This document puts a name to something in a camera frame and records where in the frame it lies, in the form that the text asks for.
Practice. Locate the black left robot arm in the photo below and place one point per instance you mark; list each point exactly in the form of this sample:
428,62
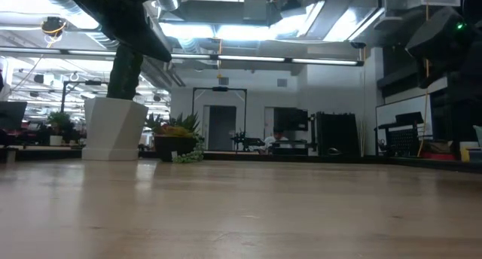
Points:
124,22

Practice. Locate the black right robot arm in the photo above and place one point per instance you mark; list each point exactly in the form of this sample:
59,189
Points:
437,37

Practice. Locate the black background robot arm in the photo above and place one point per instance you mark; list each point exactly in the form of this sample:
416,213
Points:
244,141

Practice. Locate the grey door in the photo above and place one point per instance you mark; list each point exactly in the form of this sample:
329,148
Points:
222,127

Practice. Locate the person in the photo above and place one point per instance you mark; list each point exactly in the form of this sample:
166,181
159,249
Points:
271,141

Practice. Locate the green succulent plant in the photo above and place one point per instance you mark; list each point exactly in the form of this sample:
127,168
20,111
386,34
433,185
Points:
184,122

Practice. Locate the long ceiling light strip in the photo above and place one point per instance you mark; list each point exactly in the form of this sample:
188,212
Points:
248,58

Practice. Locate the black round plant pot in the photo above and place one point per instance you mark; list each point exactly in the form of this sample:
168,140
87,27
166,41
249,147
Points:
169,146

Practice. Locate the black cabinet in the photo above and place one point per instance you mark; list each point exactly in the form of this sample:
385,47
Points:
337,133

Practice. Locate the green cactus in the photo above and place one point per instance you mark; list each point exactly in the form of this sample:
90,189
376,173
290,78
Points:
124,78

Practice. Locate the white hexagonal plant pot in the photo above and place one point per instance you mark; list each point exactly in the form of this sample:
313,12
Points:
113,131

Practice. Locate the whiteboard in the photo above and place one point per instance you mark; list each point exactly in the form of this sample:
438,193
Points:
399,106

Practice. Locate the black cart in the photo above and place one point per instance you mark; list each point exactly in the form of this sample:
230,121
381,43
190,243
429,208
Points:
403,138

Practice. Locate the potted plant in white pot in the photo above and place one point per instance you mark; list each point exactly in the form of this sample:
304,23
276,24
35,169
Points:
58,123

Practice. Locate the red container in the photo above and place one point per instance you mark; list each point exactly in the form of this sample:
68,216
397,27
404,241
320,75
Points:
437,156

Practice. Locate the yellow box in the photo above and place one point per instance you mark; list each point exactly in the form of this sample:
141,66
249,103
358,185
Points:
465,154

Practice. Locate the black monitor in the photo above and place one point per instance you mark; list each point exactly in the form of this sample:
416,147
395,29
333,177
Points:
11,116

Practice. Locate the black gantry frame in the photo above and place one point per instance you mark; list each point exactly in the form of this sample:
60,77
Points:
220,89

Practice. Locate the black wall screen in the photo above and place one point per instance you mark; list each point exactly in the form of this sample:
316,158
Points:
290,119

